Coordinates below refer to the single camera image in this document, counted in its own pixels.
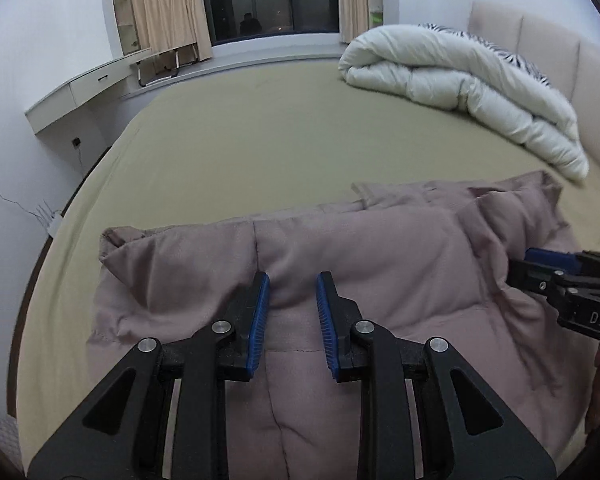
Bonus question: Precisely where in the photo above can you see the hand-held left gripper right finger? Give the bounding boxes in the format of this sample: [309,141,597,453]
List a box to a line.
[316,271,559,480]

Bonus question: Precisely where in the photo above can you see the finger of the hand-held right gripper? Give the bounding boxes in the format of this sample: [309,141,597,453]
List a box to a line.
[524,248,600,282]
[507,258,600,307]

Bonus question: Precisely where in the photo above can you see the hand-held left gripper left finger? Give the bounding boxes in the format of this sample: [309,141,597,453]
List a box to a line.
[27,272,271,480]

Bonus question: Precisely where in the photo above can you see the mauve hooded padded coat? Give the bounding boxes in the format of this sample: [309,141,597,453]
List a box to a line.
[86,170,600,480]

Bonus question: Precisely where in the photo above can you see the bed with olive sheet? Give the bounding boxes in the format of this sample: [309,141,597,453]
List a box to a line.
[15,57,600,466]

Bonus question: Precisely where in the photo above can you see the zebra striped pillow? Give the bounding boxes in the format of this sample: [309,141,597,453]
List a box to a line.
[417,22,551,86]

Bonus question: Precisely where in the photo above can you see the white folded duvet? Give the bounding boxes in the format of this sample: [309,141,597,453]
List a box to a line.
[337,24,591,183]

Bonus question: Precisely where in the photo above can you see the beige padded headboard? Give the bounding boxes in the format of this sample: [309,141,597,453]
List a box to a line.
[467,0,600,186]

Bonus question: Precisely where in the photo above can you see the white router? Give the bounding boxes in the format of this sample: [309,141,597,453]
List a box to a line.
[35,200,63,236]

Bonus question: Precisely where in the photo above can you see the white window sill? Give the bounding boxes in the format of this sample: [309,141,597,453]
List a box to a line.
[125,35,342,101]

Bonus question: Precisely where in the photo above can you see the folding lap table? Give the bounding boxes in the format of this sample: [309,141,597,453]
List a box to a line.
[136,42,199,86]

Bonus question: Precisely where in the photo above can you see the dark window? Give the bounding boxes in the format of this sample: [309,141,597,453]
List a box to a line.
[198,0,342,46]

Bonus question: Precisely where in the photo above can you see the narrow beige curtain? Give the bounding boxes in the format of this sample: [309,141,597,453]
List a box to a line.
[337,0,371,45]

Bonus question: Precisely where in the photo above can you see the wide beige curtain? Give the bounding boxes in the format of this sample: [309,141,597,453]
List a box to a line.
[125,0,213,63]

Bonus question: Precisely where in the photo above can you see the thin router cable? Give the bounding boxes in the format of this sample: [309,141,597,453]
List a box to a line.
[0,167,46,218]

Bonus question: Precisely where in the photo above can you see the white wall-mounted desk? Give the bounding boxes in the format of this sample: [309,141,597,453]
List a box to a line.
[25,49,153,135]

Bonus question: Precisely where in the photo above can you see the wooden wall shelf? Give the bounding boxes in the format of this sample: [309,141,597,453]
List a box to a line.
[109,0,141,56]

